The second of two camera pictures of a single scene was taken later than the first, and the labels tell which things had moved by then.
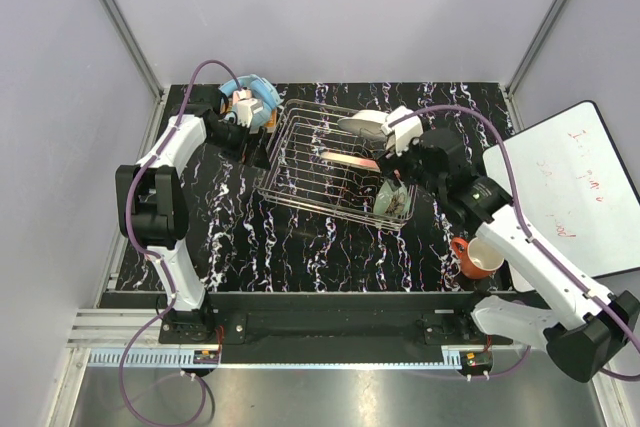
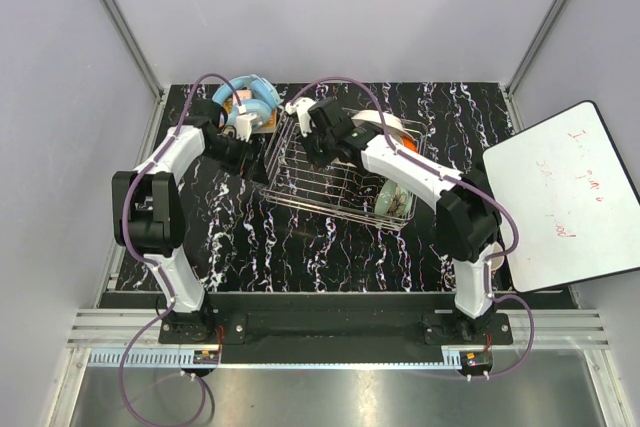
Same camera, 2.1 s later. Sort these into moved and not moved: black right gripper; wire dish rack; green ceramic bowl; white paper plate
Moved: black right gripper
Not moved: green ceramic bowl; wire dish rack; white paper plate
